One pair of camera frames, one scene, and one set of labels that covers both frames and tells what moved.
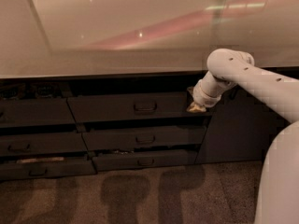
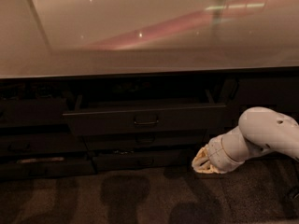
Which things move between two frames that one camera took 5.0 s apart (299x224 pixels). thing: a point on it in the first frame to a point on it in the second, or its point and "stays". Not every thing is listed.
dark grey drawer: x=42 y=143 stays
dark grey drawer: x=87 y=109 to x=139 y=120
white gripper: x=202 y=99 to x=215 y=154
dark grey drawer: x=35 y=111 stays
